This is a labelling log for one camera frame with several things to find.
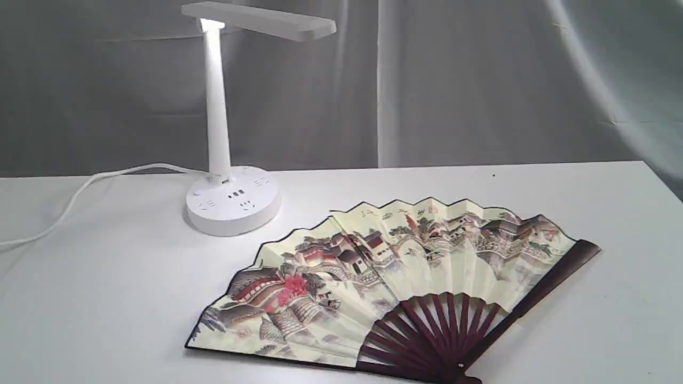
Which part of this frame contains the white lamp power cable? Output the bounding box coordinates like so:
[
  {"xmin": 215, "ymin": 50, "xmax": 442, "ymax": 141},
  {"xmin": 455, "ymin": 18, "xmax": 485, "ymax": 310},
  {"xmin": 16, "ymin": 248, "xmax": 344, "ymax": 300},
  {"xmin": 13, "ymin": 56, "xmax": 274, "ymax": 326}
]
[{"xmin": 0, "ymin": 163, "xmax": 209, "ymax": 247}]

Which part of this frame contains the white desk lamp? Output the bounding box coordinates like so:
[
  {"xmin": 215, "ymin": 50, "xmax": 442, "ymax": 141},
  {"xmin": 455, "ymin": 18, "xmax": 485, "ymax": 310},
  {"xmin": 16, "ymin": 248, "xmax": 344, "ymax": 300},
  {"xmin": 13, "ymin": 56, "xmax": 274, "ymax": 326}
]
[{"xmin": 181, "ymin": 2, "xmax": 337, "ymax": 237}]

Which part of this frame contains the painted paper folding fan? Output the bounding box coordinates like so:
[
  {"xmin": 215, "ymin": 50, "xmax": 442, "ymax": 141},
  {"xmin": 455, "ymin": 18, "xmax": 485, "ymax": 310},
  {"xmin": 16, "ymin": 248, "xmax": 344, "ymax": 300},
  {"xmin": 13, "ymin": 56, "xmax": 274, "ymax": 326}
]
[{"xmin": 185, "ymin": 197, "xmax": 601, "ymax": 383}]

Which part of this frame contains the grey backdrop curtain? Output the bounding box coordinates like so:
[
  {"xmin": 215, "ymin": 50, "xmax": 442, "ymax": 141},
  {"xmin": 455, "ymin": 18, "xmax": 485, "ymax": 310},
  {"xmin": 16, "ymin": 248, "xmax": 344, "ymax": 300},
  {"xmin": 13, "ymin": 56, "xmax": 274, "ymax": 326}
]
[{"xmin": 1, "ymin": 1, "xmax": 682, "ymax": 197}]

